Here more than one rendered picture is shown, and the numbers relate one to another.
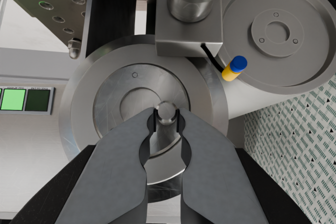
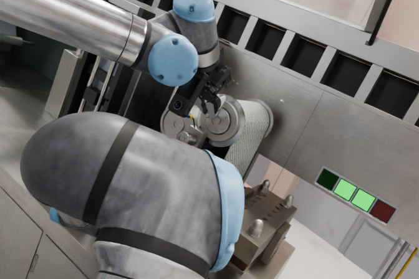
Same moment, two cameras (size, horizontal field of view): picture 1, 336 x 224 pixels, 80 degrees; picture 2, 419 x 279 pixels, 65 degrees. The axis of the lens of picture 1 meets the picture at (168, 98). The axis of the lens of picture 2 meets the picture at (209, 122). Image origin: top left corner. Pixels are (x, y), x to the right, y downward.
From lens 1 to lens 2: 0.77 m
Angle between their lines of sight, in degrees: 25
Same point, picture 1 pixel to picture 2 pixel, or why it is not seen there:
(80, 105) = (232, 129)
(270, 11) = (174, 131)
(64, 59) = not seen: outside the picture
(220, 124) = not seen: hidden behind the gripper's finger
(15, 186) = (365, 129)
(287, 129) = not seen: hidden behind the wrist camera
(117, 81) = (219, 130)
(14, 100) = (343, 188)
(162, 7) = (198, 141)
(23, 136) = (348, 159)
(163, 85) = (209, 123)
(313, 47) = (170, 115)
